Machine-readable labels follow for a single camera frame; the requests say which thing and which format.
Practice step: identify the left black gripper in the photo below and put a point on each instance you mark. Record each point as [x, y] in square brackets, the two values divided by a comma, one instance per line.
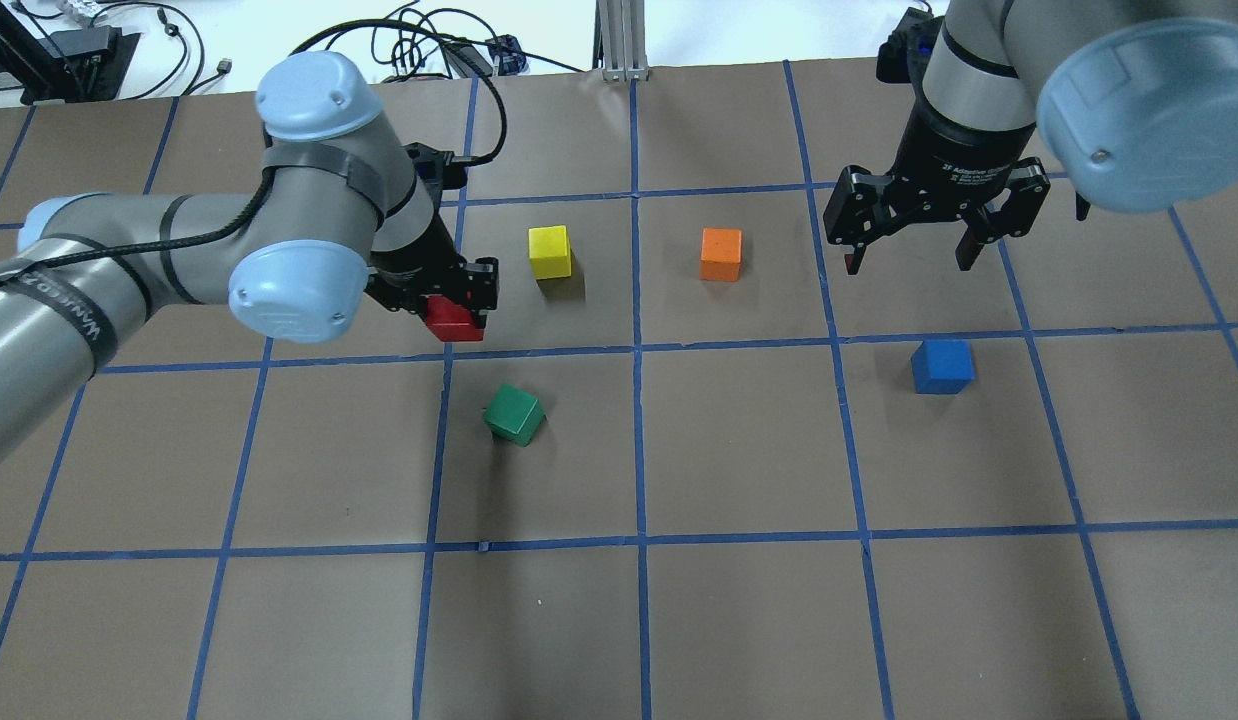
[416, 257]

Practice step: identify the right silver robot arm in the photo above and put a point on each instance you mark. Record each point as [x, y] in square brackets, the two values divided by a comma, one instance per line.
[1137, 100]

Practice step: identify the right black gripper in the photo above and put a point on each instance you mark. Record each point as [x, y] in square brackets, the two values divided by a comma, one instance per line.
[954, 150]

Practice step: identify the aluminium frame post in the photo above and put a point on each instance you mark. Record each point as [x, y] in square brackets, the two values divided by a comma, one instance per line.
[619, 41]

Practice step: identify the black monitor stand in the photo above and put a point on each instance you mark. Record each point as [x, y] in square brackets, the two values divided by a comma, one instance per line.
[72, 65]

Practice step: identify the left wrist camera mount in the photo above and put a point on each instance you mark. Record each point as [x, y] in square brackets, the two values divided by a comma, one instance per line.
[441, 170]

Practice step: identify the green wooden block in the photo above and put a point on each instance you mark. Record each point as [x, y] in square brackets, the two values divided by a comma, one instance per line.
[514, 415]

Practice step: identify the yellow wooden block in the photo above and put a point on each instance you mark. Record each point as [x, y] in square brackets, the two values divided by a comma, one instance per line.
[550, 252]

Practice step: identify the orange wooden block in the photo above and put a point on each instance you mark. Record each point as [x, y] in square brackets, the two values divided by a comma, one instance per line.
[721, 254]

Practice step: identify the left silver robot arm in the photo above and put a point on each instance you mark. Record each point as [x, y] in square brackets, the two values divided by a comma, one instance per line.
[343, 211]

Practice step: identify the red wooden block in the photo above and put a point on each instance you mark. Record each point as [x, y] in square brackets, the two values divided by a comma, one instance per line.
[449, 322]

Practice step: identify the blue wooden block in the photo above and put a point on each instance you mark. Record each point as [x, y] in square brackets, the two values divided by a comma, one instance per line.
[942, 367]

